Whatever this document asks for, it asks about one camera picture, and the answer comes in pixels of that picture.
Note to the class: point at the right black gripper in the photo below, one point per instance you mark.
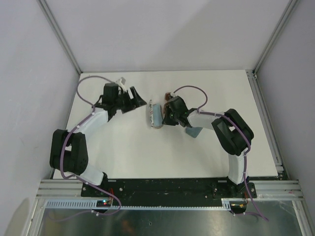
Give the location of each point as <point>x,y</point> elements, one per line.
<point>167,121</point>

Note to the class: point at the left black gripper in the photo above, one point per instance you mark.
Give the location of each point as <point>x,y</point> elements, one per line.
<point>136,102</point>

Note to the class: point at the blue cleaning cloth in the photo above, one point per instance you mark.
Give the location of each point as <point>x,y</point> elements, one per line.
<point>157,116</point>

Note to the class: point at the newspaper print pouch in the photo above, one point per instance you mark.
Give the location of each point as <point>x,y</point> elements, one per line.
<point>150,106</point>

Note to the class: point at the brown sunglasses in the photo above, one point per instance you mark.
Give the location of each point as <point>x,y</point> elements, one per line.
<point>168,96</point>

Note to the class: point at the blue glasses case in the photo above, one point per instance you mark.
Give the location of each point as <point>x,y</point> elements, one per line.
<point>193,131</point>

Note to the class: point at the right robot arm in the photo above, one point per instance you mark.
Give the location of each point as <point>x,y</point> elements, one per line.
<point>233,133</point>

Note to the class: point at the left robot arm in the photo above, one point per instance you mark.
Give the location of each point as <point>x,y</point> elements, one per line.
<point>69,150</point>

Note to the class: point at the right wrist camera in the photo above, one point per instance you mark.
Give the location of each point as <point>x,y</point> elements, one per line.
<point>173,94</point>

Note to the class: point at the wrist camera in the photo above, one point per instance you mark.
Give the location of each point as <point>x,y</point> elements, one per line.
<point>173,94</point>
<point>121,83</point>

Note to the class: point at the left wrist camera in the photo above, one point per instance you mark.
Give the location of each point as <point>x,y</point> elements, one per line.
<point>121,83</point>

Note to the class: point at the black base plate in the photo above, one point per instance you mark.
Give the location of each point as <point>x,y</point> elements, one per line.
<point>171,192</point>

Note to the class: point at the left aluminium corner post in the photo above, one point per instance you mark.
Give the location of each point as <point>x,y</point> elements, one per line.
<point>52,21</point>

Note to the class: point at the aluminium corner post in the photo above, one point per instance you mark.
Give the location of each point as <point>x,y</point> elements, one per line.
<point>52,21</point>
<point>280,26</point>

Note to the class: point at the aluminium frame rail front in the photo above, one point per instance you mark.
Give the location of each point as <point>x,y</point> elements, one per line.
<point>264,189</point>

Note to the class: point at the right aluminium corner post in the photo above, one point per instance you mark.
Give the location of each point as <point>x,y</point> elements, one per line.
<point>280,26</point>

